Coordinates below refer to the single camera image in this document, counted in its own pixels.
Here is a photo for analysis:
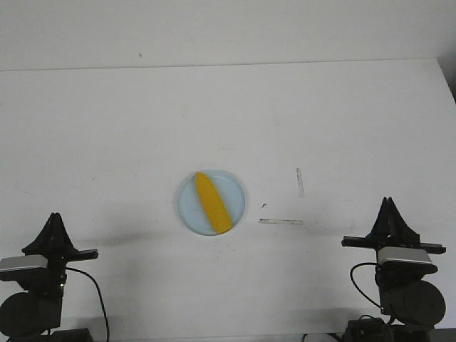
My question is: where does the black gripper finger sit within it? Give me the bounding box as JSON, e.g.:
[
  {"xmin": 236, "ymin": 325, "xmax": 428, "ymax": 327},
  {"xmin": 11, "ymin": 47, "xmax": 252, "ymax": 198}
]
[
  {"xmin": 21, "ymin": 213, "xmax": 56, "ymax": 254},
  {"xmin": 56, "ymin": 213, "xmax": 75, "ymax": 250},
  {"xmin": 388, "ymin": 197, "xmax": 420, "ymax": 244},
  {"xmin": 367, "ymin": 197, "xmax": 389, "ymax": 238}
]

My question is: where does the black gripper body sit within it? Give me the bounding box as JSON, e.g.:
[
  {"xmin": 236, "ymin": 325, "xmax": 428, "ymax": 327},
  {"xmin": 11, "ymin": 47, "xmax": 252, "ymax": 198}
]
[
  {"xmin": 341, "ymin": 235, "xmax": 446, "ymax": 296},
  {"xmin": 21, "ymin": 247, "xmax": 98, "ymax": 296}
]

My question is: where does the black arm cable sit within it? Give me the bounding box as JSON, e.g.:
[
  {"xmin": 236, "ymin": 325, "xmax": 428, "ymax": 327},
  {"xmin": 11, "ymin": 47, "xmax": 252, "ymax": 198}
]
[
  {"xmin": 349, "ymin": 262, "xmax": 384, "ymax": 309},
  {"xmin": 65, "ymin": 266, "xmax": 110, "ymax": 342}
]

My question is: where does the yellow corn cob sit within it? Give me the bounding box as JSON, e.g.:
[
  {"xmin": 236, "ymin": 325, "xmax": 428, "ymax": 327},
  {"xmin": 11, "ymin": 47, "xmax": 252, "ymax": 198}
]
[{"xmin": 194, "ymin": 172, "xmax": 232, "ymax": 234}]

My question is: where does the light blue round plate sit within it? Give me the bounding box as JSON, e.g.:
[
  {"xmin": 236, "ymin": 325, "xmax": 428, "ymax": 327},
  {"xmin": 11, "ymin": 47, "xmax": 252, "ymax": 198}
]
[{"xmin": 175, "ymin": 170, "xmax": 247, "ymax": 237}]

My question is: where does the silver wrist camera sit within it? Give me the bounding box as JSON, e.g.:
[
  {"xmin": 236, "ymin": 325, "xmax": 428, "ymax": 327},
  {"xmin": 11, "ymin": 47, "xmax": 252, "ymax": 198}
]
[
  {"xmin": 1, "ymin": 254, "xmax": 48, "ymax": 273},
  {"xmin": 377, "ymin": 247, "xmax": 438, "ymax": 274}
]

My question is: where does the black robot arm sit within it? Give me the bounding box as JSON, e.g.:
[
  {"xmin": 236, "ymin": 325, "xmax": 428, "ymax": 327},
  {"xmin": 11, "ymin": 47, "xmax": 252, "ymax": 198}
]
[
  {"xmin": 340, "ymin": 197, "xmax": 446, "ymax": 341},
  {"xmin": 1, "ymin": 212, "xmax": 98, "ymax": 341}
]

